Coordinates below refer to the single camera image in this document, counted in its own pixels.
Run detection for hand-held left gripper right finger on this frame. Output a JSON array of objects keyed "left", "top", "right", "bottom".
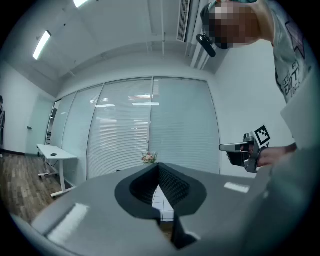
[{"left": 158, "top": 162, "right": 258, "bottom": 256}]

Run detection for person's right forearm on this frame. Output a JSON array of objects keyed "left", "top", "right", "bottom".
[{"left": 258, "top": 142, "right": 298, "bottom": 168}]

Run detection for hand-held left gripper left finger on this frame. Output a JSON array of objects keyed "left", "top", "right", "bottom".
[{"left": 31, "top": 162, "right": 173, "bottom": 256}]

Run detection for person's head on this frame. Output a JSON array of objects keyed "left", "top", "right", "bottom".
[{"left": 199, "top": 0, "right": 273, "bottom": 50}]

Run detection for white window blinds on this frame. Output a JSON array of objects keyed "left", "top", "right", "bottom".
[{"left": 46, "top": 76, "right": 221, "bottom": 181}]

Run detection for pastel flower bouquet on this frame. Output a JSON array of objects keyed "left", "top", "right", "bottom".
[{"left": 140, "top": 149, "right": 159, "bottom": 166}]

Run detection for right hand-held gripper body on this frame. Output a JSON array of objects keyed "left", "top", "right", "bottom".
[{"left": 226, "top": 124, "right": 272, "bottom": 174}]

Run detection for white grid mat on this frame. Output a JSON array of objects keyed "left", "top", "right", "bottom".
[{"left": 151, "top": 184, "right": 176, "bottom": 223}]

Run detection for grey printed t-shirt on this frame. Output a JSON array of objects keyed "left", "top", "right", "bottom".
[{"left": 264, "top": 0, "right": 320, "bottom": 151}]

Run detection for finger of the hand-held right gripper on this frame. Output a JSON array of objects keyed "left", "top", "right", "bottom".
[{"left": 219, "top": 142, "right": 241, "bottom": 152}]

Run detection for white desk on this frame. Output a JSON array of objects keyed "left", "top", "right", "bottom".
[{"left": 36, "top": 143, "right": 79, "bottom": 199}]

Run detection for ceiling air vent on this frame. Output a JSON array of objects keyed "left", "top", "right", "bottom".
[{"left": 176, "top": 0, "right": 192, "bottom": 43}]

